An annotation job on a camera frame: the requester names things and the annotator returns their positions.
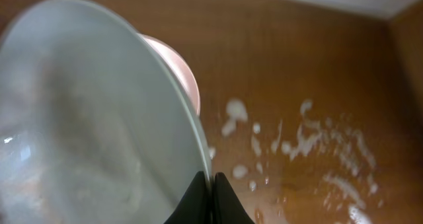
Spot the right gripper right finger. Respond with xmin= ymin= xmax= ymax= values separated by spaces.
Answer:
xmin=213 ymin=172 xmax=254 ymax=224

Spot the light blue plate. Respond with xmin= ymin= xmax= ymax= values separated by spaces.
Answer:
xmin=1 ymin=0 xmax=211 ymax=223

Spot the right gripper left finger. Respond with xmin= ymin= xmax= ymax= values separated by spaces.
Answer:
xmin=165 ymin=172 xmax=210 ymax=224

